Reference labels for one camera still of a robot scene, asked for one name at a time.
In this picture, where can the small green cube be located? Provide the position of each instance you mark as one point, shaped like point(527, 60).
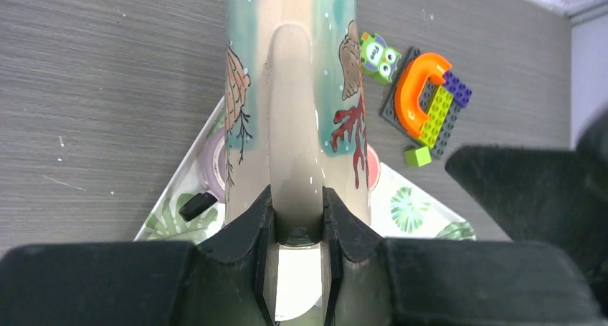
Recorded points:
point(418, 157)

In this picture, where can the green owl brick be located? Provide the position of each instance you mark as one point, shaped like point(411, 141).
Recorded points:
point(378, 59)

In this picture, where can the sea pattern beige mug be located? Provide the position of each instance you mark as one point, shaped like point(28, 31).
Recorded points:
point(295, 122)

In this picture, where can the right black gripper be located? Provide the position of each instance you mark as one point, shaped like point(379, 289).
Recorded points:
point(553, 196)

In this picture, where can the pink mug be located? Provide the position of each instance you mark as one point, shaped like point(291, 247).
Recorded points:
point(373, 163)

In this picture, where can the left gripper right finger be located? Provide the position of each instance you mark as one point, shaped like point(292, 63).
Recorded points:
point(372, 280)

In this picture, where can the leaf patterned metal tray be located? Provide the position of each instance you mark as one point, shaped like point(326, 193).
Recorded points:
point(399, 208)

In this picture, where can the orange arch brick assembly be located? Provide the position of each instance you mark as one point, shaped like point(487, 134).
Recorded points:
point(461, 95)

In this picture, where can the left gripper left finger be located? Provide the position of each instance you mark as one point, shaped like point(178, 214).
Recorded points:
point(229, 279)

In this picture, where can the lilac mug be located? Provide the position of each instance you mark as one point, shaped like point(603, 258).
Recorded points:
point(212, 166)

